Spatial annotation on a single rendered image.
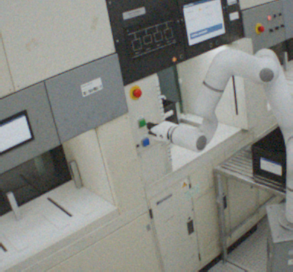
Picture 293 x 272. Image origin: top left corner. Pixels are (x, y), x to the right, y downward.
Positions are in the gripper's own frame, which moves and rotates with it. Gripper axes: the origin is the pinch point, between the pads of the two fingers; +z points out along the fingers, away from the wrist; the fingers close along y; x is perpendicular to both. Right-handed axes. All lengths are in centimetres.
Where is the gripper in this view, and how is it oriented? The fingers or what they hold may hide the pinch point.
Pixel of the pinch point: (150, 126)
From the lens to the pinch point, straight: 194.7
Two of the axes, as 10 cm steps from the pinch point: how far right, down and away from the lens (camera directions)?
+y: 7.5, -3.8, 5.4
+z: -6.3, -2.1, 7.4
